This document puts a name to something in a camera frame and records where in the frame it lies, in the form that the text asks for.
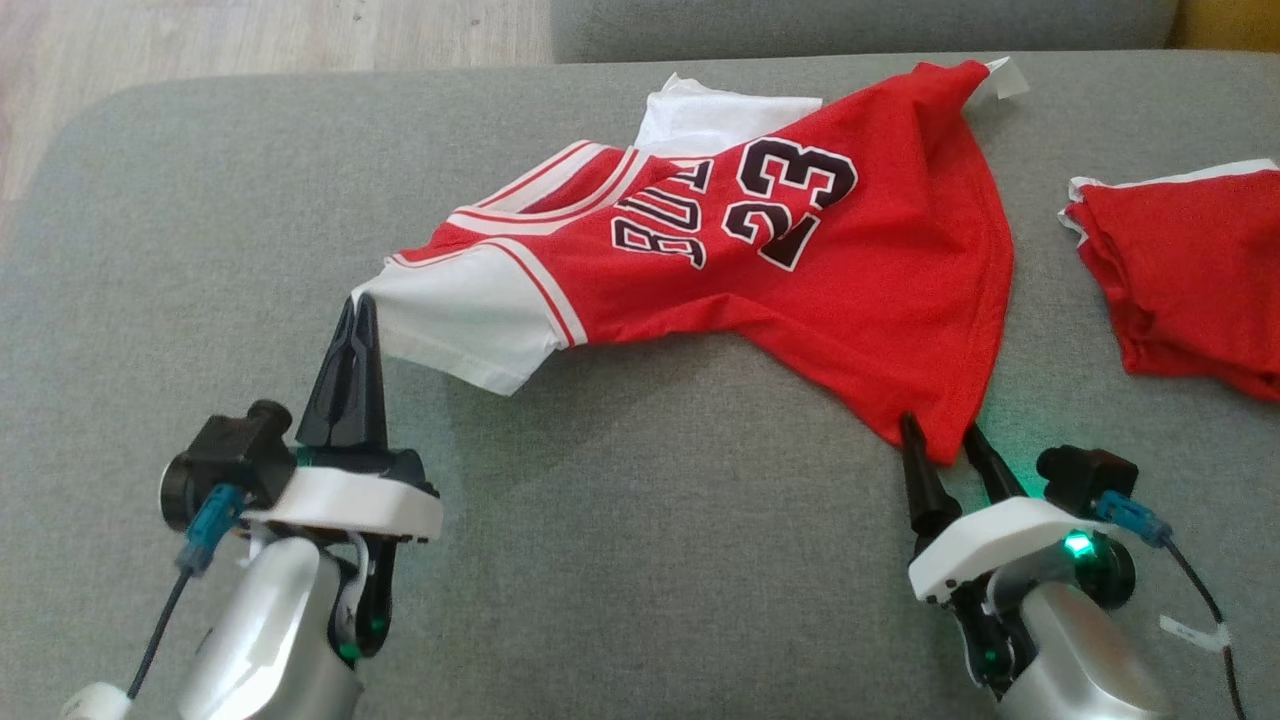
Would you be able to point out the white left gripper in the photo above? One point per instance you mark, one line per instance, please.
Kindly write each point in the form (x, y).
(360, 500)

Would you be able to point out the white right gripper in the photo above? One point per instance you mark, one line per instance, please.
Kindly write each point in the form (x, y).
(990, 540)

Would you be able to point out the red jersey number 23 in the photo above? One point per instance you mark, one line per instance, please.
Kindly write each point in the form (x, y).
(850, 280)

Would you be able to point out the red shorts white trim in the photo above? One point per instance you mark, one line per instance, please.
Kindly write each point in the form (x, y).
(1190, 260)

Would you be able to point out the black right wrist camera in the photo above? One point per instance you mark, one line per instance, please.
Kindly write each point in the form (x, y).
(1085, 475)

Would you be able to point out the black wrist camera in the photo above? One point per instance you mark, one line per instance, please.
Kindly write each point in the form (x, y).
(230, 455)
(1085, 475)

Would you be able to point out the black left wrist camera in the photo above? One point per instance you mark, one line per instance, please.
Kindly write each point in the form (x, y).
(230, 455)

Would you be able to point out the blue right camera connector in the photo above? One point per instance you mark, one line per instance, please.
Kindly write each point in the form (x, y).
(1135, 518)

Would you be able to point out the blue camera connector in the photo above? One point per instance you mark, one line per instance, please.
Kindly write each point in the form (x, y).
(210, 530)
(1135, 518)

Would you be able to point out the blue left camera connector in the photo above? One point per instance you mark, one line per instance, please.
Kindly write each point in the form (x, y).
(210, 530)

